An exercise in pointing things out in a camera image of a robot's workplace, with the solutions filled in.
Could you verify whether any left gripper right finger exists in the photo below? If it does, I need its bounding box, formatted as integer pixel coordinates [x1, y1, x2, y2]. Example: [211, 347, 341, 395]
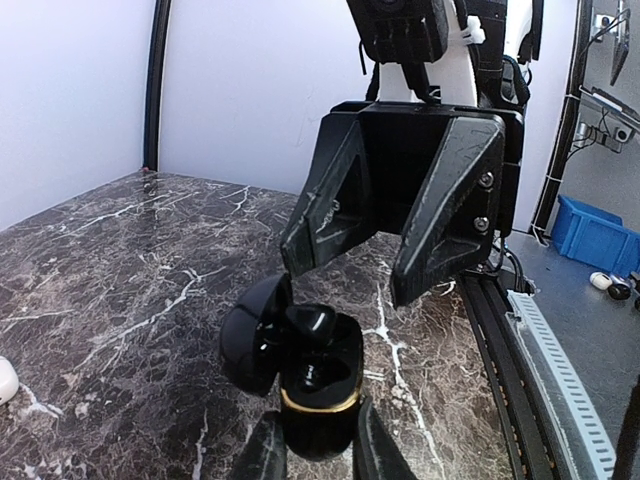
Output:
[353, 397, 417, 480]

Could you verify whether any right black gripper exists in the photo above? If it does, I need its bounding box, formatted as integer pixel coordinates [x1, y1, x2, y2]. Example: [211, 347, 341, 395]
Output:
[280, 101, 524, 306]

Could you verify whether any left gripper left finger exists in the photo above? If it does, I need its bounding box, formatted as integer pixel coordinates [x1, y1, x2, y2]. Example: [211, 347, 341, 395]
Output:
[227, 412, 287, 480]

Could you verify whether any black earbud case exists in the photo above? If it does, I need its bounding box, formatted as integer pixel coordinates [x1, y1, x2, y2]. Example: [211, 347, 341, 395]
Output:
[219, 274, 364, 461]

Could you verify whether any black hook earbud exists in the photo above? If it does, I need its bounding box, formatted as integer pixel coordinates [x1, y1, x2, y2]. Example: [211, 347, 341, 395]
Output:
[285, 304, 337, 348]

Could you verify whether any small white charging case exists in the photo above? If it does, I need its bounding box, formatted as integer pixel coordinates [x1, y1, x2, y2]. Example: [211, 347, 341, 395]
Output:
[0, 356, 20, 405]

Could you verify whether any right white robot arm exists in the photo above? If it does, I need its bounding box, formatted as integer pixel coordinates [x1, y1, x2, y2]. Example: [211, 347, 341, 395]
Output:
[280, 1, 543, 306]

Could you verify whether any monitor on bench arm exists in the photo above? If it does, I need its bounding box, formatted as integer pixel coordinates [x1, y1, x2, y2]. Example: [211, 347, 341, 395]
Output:
[586, 0, 632, 86]

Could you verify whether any white case on bench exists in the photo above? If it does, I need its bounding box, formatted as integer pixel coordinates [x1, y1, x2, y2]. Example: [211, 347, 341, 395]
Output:
[589, 272, 613, 291]

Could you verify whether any dark case on bench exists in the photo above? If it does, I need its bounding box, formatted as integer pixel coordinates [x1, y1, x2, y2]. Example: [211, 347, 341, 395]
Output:
[607, 272, 640, 311]

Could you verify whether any blue plastic bin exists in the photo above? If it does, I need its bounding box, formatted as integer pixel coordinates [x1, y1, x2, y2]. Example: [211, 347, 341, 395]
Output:
[551, 195, 639, 277]

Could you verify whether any black front rail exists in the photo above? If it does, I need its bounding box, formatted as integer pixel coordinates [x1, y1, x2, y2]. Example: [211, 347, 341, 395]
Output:
[458, 272, 572, 479]

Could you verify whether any white slotted cable duct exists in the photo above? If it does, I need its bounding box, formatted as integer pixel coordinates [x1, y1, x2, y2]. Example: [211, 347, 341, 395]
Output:
[507, 290, 616, 479]

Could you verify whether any right black frame post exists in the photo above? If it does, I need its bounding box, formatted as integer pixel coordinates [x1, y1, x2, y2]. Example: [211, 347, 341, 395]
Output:
[142, 0, 172, 171]

